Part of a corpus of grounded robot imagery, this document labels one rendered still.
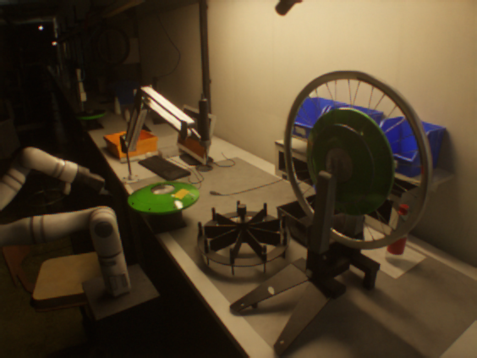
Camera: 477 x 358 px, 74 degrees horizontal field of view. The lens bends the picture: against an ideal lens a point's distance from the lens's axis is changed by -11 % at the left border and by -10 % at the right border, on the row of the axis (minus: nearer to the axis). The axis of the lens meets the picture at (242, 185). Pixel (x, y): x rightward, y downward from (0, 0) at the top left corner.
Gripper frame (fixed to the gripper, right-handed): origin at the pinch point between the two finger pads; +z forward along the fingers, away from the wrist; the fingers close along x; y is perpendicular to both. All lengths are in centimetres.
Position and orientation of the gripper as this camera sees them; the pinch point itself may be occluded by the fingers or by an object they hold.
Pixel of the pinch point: (112, 194)
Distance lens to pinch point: 144.3
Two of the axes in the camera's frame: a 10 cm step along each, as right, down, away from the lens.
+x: -6.3, -3.0, 7.2
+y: 4.3, -9.0, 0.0
